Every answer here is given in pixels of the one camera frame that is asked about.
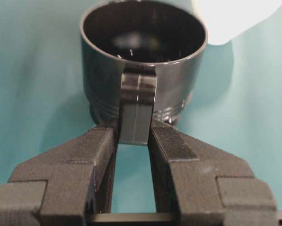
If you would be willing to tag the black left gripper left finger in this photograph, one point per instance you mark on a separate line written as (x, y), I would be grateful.
(60, 186)

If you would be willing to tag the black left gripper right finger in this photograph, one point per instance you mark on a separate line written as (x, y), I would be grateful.
(204, 185)

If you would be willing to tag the black cup holder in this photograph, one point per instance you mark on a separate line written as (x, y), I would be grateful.
(140, 63)

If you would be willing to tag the teal table cloth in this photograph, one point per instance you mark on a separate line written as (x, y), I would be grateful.
(236, 105)

